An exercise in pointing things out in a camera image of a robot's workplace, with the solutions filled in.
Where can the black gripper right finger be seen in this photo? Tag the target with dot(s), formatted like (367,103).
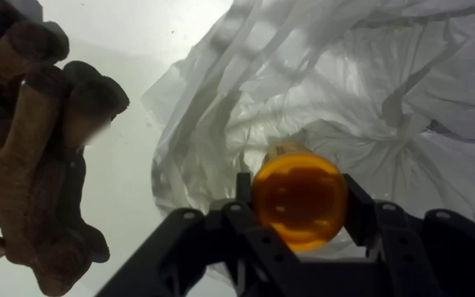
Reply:
(408,256)

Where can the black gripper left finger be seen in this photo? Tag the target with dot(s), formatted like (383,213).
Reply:
(177,254)

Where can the yellow lid dough tub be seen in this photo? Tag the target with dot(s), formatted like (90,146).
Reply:
(301,195)

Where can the white plastic bag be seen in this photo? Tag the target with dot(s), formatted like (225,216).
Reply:
(381,88)

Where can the brown plush toy animal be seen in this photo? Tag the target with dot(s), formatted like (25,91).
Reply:
(50,108)

